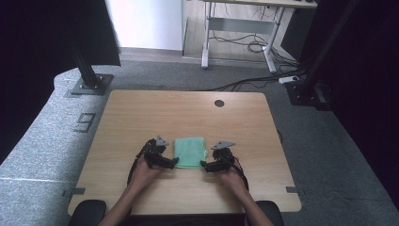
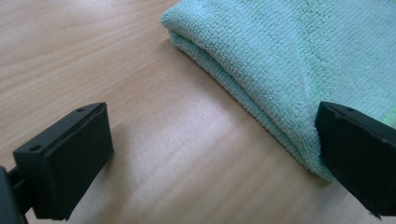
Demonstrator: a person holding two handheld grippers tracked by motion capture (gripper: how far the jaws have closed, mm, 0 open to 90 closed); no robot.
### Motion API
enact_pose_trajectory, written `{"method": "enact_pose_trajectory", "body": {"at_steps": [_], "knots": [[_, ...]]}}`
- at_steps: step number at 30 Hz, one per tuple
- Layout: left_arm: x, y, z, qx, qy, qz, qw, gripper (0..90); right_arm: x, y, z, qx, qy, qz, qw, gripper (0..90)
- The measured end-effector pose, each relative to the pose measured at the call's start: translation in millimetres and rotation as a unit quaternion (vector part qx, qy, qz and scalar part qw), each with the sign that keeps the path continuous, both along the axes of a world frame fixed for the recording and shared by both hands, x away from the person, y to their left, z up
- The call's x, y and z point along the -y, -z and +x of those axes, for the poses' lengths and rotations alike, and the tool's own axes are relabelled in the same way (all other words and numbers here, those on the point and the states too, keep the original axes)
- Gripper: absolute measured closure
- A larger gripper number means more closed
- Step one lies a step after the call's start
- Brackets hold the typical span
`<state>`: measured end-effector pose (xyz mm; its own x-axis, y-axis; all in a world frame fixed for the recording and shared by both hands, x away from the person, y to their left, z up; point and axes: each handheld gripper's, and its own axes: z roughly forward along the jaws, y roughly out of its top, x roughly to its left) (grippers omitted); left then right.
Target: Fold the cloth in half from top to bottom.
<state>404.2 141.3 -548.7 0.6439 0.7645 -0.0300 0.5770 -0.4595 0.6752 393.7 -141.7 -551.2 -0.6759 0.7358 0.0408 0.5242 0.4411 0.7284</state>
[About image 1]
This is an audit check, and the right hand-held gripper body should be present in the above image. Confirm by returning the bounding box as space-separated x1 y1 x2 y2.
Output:
210 139 236 173

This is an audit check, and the black curtain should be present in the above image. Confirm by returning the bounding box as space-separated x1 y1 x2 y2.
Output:
0 0 122 165
297 0 399 212

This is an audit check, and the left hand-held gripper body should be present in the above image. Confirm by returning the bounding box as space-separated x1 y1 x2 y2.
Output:
143 135 173 170

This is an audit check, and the green cloth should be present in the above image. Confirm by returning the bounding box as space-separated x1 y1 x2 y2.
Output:
173 137 209 170

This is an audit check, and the dark box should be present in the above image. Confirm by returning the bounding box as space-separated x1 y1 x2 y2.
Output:
279 8 315 61

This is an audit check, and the bundle of black cables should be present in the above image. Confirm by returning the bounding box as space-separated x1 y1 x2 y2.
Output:
209 3 300 68

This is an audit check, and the right hand-held gripper black cable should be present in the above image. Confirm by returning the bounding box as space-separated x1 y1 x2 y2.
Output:
230 154 250 192

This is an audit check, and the white desk frame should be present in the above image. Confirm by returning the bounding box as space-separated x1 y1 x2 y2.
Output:
200 0 318 74

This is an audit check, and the long black floor cable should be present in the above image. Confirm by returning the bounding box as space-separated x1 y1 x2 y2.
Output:
205 69 308 93

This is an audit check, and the person's right hand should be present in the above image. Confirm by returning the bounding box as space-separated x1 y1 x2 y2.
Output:
215 169 248 196

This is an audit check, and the person's left hand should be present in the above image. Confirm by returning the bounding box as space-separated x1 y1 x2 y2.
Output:
129 155 165 193

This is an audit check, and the black metal stand with base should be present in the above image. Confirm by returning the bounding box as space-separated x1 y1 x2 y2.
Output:
284 0 361 111
64 31 115 96

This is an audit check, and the white power strip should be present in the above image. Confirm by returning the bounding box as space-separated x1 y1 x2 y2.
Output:
278 74 301 86

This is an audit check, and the grey floor socket plate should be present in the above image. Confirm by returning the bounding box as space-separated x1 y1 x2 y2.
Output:
72 112 97 134

